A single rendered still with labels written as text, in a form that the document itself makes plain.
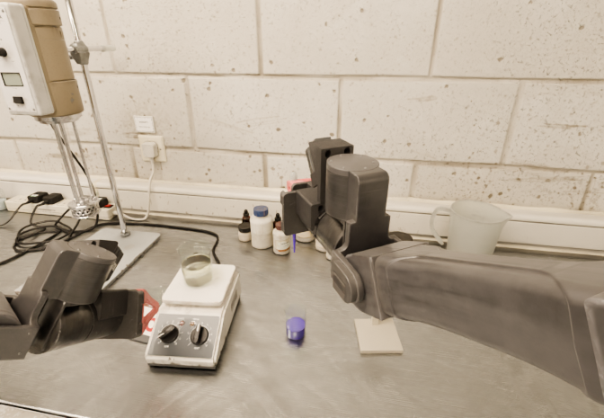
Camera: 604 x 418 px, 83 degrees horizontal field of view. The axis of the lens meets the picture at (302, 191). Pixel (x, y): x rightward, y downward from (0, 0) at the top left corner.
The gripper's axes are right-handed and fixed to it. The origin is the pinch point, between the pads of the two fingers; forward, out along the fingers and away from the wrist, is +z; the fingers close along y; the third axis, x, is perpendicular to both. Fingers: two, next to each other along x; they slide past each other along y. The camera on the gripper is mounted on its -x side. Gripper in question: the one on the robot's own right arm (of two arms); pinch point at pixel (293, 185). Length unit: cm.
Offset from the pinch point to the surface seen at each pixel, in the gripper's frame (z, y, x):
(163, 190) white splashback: 62, 21, 23
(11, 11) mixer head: 36, 40, -26
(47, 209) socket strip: 79, 58, 31
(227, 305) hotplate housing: 5.5, 11.9, 25.8
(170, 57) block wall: 63, 13, -17
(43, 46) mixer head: 39, 37, -20
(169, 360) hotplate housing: 0.5, 23.6, 30.1
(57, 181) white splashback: 84, 54, 23
